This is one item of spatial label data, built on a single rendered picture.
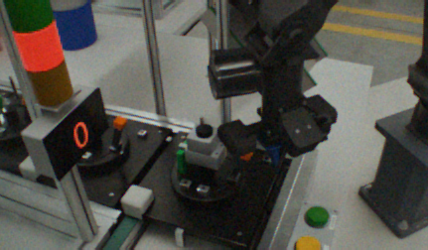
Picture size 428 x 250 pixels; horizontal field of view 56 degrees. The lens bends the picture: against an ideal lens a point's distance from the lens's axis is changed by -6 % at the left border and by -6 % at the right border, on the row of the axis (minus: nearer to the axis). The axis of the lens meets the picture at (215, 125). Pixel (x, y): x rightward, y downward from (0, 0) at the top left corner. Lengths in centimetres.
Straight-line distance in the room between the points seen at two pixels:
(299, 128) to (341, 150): 48
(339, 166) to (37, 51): 73
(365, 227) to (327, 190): 12
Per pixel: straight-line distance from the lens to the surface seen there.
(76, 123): 57
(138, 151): 90
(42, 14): 50
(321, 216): 76
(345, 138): 110
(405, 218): 91
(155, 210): 77
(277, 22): 53
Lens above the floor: 155
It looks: 38 degrees down
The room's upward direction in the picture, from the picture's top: 3 degrees counter-clockwise
